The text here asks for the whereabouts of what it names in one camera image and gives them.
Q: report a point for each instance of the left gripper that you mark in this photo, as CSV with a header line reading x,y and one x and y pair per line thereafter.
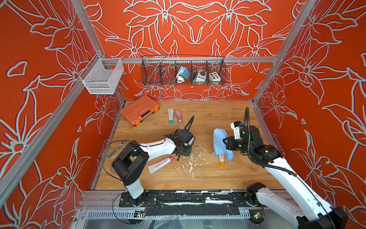
x,y
188,153

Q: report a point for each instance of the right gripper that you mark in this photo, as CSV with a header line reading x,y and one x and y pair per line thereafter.
x,y
229,145

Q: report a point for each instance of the pink translucent tube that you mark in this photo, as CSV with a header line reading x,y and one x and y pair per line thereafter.
x,y
179,116

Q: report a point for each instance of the blue microfiber cloth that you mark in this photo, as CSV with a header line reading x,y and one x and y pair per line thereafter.
x,y
219,147

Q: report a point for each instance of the green cap toothpaste tube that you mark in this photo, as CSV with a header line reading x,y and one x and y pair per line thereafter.
x,y
170,115

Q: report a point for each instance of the pink cap toothpaste tube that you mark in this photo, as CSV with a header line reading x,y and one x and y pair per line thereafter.
x,y
157,166

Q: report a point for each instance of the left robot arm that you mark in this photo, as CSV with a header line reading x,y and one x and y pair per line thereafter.
x,y
130,163

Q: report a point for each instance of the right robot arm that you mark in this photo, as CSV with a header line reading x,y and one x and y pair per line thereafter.
x,y
310,211

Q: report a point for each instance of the orange cap toothpaste tube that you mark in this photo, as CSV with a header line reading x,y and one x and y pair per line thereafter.
x,y
222,160

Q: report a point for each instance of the orange tool case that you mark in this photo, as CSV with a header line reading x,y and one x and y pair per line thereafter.
x,y
139,110

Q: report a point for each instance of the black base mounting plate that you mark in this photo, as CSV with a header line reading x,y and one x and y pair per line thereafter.
x,y
192,203

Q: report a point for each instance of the white round dial device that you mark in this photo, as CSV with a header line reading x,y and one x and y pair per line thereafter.
x,y
200,76

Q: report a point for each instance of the white button box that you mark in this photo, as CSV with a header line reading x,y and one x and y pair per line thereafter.
x,y
214,78

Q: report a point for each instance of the teal white charger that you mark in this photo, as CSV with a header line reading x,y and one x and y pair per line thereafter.
x,y
183,75

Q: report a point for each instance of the ratchet wrench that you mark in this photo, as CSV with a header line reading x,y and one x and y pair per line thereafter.
x,y
115,150

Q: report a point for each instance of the clear plastic bin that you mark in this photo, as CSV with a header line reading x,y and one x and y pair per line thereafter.
x,y
100,78

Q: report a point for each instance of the black wire basket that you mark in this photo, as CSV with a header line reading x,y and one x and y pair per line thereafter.
x,y
172,69

